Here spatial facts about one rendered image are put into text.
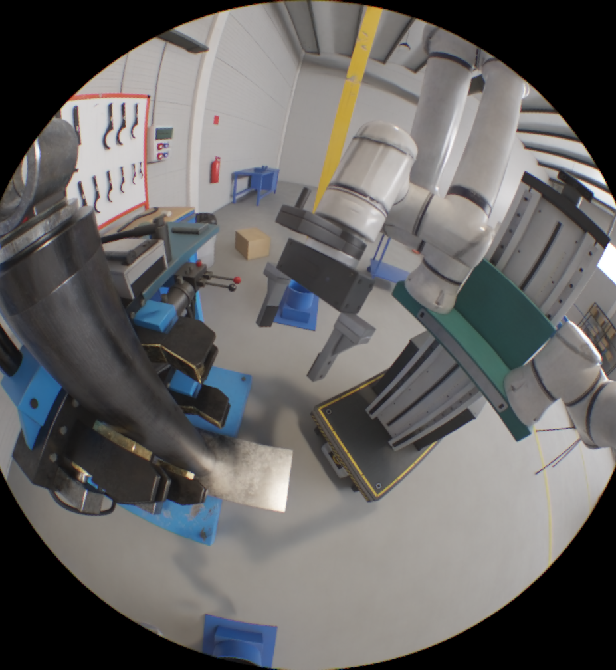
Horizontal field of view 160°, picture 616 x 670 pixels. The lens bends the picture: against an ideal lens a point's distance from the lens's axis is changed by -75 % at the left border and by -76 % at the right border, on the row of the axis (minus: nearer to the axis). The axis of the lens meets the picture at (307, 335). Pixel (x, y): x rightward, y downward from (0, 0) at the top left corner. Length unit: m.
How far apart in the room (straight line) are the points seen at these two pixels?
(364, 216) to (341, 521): 1.59
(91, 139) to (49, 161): 2.51
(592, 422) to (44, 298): 0.96
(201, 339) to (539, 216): 1.16
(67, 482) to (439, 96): 1.31
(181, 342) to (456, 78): 1.05
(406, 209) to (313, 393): 1.58
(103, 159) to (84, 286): 2.63
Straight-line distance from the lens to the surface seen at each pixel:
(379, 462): 1.39
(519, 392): 0.70
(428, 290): 0.70
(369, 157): 0.29
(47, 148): 0.36
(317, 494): 1.57
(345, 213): 0.26
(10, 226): 0.38
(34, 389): 0.71
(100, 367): 0.42
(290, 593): 1.69
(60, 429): 0.74
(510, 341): 0.81
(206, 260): 2.95
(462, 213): 0.38
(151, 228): 0.58
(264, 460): 1.40
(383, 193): 0.28
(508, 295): 0.78
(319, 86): 11.48
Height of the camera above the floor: 1.53
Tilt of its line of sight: 46 degrees down
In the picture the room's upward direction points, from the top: 16 degrees clockwise
